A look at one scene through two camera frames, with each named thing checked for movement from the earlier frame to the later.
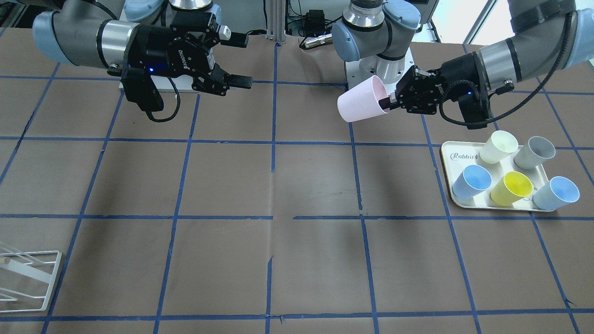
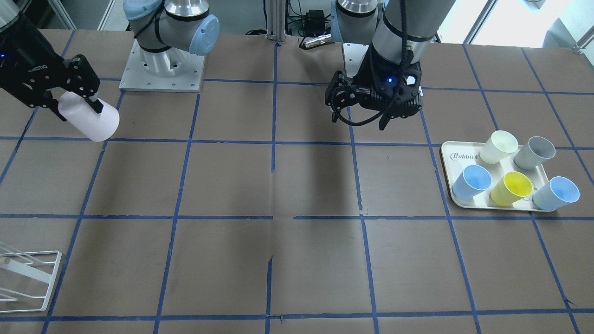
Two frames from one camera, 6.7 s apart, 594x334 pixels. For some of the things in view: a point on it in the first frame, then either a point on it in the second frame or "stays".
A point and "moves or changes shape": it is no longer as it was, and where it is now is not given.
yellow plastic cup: (513, 186) stays
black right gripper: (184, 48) to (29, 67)
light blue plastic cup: (557, 192) stays
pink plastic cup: (361, 102) moves or changes shape
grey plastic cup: (536, 150) stays
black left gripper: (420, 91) to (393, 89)
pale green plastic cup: (500, 143) stays
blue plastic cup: (472, 180) stays
